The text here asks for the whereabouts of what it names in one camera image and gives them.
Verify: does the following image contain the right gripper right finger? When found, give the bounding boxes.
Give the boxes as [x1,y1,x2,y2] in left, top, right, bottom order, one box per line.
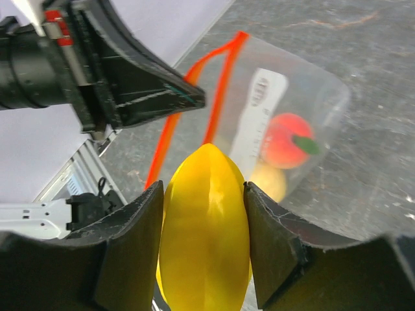
[244,182,414,310]

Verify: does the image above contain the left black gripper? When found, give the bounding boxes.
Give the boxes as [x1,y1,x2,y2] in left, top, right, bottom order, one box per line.
[1,1,206,133]

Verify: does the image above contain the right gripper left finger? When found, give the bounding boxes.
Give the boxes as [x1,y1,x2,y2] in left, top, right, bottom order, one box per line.
[1,181,163,310]

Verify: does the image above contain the yellow starfruit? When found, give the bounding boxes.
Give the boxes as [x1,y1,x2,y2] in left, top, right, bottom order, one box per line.
[158,144,250,310]

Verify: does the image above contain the yellow pear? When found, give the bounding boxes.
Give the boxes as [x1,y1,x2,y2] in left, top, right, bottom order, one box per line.
[249,162,287,203]

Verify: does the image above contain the orange peach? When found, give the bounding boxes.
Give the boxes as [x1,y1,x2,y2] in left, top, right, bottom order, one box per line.
[261,113,320,169]

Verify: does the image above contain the clear zip bag orange zipper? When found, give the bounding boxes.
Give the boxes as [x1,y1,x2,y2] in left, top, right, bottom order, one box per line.
[144,30,353,240]

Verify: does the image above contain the light blue cable duct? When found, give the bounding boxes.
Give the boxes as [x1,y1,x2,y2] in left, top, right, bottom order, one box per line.
[65,174,84,196]

